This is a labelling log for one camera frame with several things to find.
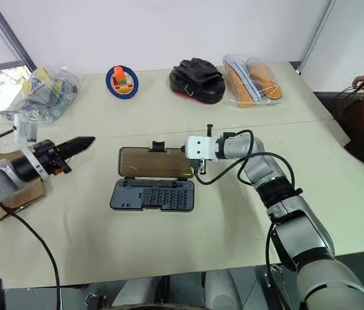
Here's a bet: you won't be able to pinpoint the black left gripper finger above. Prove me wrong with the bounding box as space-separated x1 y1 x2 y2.
57 136 96 152
59 145 91 160

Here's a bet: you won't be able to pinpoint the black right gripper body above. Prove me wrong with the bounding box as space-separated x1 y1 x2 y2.
191 124 216 176

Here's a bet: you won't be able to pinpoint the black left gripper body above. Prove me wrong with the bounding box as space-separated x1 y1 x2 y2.
32 139 72 177

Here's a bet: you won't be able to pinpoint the bundle of thin black wires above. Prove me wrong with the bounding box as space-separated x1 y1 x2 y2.
336 83 364 105

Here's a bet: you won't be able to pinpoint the screwdriver bit case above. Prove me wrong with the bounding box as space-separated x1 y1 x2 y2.
109 146 197 213

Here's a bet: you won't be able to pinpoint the small black clip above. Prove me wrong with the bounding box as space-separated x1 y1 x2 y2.
149 139 168 154

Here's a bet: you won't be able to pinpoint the brown cardboard box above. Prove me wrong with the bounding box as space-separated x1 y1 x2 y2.
0 144 47 225

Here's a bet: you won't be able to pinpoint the clear bag of packets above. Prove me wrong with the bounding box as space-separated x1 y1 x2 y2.
0 65 82 124

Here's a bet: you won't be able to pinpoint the blue tape roll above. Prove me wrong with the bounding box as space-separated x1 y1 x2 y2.
105 65 139 101

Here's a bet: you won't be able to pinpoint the black padded mitt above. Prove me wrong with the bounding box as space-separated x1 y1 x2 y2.
168 57 225 105

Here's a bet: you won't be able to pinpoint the orange colourful toy block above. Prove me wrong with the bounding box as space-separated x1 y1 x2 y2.
111 65 133 95

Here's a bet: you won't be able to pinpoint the orange insoles in clear pack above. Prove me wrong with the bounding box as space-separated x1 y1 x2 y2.
222 54 288 109

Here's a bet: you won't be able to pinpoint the grey rounded robot body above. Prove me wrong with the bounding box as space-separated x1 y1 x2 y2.
83 269 296 310

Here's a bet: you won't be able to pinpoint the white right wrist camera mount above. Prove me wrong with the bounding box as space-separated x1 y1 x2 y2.
185 135 217 161

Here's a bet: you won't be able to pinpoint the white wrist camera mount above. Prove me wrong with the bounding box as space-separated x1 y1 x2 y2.
13 112 50 178
185 135 217 161

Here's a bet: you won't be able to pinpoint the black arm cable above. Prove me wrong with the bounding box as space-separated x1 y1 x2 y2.
265 222 282 310
194 129 297 195
0 202 62 310

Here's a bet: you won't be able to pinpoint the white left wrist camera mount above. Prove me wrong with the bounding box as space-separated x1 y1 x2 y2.
13 112 50 178

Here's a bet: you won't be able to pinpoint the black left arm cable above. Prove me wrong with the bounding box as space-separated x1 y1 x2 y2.
0 202 62 310

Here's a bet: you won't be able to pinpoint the black right upper arm cable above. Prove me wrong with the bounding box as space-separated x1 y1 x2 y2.
265 222 282 310

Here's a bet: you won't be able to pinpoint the black window frame bar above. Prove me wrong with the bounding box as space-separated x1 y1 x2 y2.
0 0 38 72

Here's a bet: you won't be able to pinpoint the white frame post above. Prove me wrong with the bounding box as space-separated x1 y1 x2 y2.
297 0 337 76

